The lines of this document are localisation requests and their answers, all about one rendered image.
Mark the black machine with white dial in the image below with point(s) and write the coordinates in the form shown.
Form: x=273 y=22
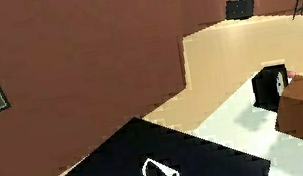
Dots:
x=266 y=89

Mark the black bedside cabinet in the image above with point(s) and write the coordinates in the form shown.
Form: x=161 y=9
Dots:
x=240 y=8

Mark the small pink object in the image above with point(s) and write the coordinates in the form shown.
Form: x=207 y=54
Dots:
x=291 y=74

